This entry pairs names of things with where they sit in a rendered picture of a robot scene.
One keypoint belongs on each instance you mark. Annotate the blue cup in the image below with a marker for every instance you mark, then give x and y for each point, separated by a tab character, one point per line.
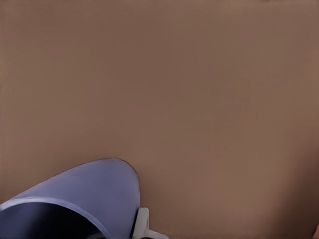
99	184

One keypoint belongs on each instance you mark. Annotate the pink object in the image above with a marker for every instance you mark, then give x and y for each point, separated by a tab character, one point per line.
317	232

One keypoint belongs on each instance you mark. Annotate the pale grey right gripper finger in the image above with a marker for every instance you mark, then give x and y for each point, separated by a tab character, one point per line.
142	222

